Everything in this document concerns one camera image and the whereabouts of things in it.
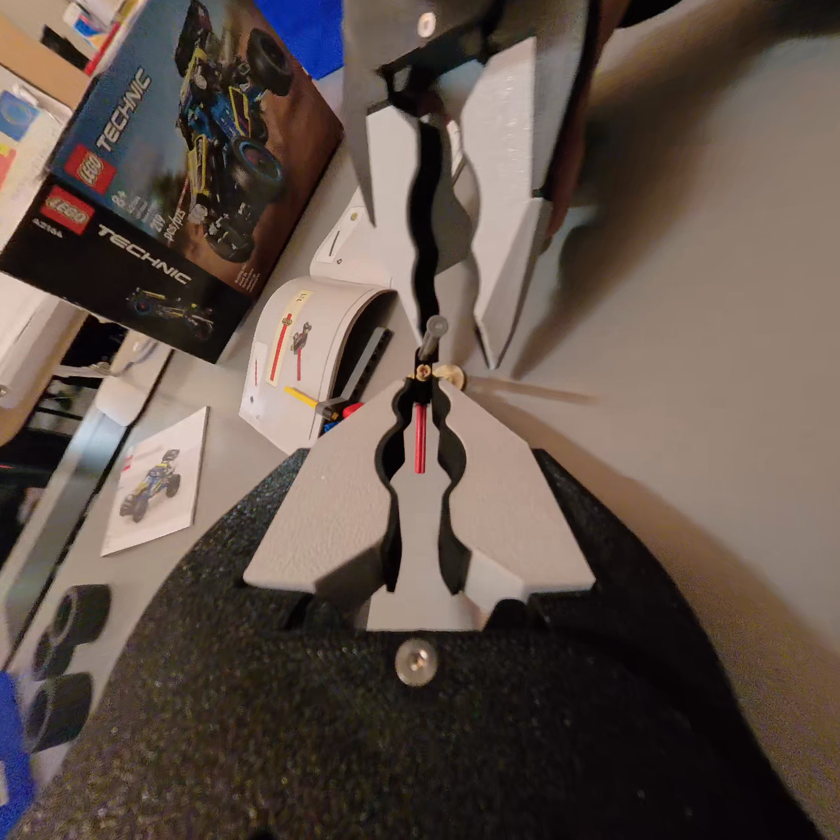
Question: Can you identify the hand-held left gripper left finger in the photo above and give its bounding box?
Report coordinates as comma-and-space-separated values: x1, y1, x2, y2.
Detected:
241, 379, 413, 595

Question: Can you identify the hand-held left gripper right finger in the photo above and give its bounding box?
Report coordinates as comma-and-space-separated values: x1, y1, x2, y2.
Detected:
433, 379, 598, 626

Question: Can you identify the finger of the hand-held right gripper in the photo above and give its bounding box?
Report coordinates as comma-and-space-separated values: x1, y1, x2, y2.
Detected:
456, 36, 559, 370
364, 105, 483, 339

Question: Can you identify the black connector with red axle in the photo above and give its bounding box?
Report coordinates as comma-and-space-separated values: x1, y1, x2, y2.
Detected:
406, 351, 439, 475

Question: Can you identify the open lego instruction booklet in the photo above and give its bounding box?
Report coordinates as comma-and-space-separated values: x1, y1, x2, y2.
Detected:
238, 187, 399, 455

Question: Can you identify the closed lego instruction booklet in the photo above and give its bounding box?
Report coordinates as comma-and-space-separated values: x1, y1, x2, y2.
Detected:
100, 406, 211, 557

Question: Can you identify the lego set cardboard box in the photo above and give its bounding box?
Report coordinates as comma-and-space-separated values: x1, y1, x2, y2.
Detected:
0, 0, 345, 365

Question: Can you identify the black rubber lego tyre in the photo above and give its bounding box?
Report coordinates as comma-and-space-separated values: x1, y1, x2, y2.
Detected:
31, 626, 75, 683
55, 583, 113, 650
25, 671, 95, 755

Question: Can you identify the person's right hand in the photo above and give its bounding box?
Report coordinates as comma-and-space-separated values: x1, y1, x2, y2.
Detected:
543, 125, 593, 242

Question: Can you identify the printed paper sheet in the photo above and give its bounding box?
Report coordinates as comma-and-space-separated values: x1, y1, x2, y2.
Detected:
0, 66, 86, 395

